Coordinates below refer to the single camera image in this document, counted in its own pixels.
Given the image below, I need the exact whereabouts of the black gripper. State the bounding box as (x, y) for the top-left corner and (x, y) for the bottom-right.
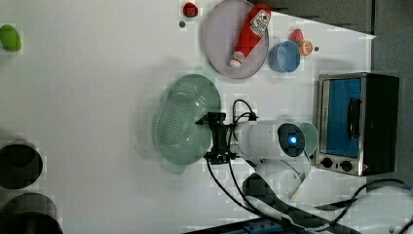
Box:
(195, 112), (236, 164)

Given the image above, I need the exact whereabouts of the green plastic strainer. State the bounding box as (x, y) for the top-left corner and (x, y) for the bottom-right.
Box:
(153, 74), (221, 174)

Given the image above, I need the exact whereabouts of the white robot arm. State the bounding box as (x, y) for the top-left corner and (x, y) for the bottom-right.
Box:
(196, 112), (412, 234)

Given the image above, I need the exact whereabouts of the green cup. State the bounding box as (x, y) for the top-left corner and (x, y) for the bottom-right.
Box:
(299, 123), (319, 156)

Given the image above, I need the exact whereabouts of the blue bowl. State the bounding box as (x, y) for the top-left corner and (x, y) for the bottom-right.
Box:
(268, 41), (300, 73)

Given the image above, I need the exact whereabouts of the grey round plate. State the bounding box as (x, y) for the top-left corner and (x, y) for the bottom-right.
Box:
(203, 0), (269, 79)

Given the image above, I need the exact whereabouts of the red ketchup bottle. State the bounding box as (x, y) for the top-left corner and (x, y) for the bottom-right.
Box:
(229, 4), (271, 68)

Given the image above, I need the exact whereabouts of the small red strawberry toy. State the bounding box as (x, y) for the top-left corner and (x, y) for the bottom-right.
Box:
(182, 2), (199, 18)

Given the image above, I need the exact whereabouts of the orange slice toy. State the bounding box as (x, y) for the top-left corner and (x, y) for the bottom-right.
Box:
(299, 40), (314, 56)

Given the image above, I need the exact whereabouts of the silver black toaster oven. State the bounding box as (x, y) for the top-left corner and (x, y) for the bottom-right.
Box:
(315, 72), (399, 176)

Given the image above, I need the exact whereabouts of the black cylinder lower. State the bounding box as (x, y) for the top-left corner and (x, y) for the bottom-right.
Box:
(1, 193), (63, 234)

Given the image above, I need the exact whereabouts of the green pepper toy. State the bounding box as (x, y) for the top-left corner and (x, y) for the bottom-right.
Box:
(0, 24), (21, 52)

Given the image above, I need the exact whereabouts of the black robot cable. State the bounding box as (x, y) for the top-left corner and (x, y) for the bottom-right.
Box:
(204, 98), (413, 234)

